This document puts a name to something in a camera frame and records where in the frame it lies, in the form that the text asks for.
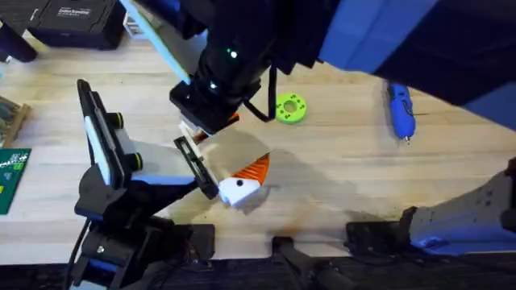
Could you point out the wooden filled box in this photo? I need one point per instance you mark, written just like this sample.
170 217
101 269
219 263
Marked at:
10 121

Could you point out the blue electric screwdriver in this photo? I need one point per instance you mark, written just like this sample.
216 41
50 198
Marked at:
401 113

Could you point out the green board with blocks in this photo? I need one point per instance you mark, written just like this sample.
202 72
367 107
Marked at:
12 181

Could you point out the black round object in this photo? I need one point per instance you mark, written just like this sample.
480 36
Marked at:
16 44

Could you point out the left wrist black flat plate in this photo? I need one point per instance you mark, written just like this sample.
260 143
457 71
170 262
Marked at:
98 137

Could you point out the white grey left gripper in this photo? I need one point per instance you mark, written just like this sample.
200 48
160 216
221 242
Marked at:
161 161

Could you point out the black tool case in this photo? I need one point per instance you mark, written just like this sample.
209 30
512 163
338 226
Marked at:
80 24

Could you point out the small white box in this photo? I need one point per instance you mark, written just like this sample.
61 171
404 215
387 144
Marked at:
132 26

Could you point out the right wrist black flat plate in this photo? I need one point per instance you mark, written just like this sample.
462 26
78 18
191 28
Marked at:
169 48

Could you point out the wrist black flat plate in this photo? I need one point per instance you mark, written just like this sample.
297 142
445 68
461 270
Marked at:
98 137
169 48

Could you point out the black clamp bracket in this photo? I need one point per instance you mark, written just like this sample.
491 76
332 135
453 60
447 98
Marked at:
290 253

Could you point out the green disc with holes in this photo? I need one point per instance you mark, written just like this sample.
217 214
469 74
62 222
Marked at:
300 108

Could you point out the black rail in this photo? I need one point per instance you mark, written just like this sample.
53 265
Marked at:
403 278

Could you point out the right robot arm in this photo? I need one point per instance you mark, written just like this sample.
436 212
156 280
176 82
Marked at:
463 40

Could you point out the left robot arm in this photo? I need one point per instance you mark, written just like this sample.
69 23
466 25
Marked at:
129 249

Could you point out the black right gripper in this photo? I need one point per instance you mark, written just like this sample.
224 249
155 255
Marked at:
234 60

